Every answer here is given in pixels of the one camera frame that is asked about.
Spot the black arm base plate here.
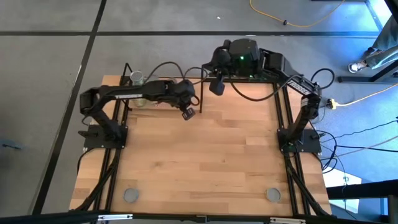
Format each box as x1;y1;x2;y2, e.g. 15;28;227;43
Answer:
83;124;129;149
277;128;323;154

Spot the short tin can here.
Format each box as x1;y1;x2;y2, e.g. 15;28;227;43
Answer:
265;187;282;203

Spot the tall green Oranges can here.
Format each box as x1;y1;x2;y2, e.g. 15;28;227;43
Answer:
132;96;148;109

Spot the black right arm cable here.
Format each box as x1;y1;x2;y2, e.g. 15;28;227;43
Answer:
228;67;336;102

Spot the silver metal bracket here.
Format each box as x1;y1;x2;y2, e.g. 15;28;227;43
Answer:
269;217;306;224
98;213;134;222

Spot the thick black floor cable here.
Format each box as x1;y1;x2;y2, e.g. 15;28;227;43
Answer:
335;144;398;154

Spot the black aluminium frame rail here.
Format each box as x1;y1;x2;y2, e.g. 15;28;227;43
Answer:
70;76;130;215
273;78;332;216
201;77;277;85

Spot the short teal can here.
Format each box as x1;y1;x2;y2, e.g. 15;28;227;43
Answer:
123;187;140;204

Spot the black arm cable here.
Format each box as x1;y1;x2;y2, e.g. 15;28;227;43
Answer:
143;61;208;86
228;67;336;102

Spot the yellow floor cable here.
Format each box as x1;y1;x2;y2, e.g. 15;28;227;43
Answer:
334;82;398;107
248;0;346;29

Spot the black metal beam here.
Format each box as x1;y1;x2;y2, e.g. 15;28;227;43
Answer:
326;179;398;200

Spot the black metal desk frame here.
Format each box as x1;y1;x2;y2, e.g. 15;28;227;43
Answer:
337;0;398;84

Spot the thin black floor cable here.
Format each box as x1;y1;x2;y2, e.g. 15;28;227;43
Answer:
337;119;398;139

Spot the dark grey floor object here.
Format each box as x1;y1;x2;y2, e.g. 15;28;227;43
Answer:
0;138;25;151

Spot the person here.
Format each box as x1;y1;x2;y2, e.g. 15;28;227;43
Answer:
347;14;398;74

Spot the yellow Carrots can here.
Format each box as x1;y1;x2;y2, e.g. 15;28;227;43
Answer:
129;70;145;86

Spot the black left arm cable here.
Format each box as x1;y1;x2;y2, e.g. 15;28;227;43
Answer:
143;61;208;86

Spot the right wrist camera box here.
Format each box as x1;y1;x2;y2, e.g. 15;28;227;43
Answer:
209;77;226;96

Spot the white sheet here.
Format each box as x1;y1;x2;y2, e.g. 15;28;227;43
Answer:
322;169;363;214

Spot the black aluminium frame beam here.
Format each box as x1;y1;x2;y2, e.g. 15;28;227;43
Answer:
0;211;398;224

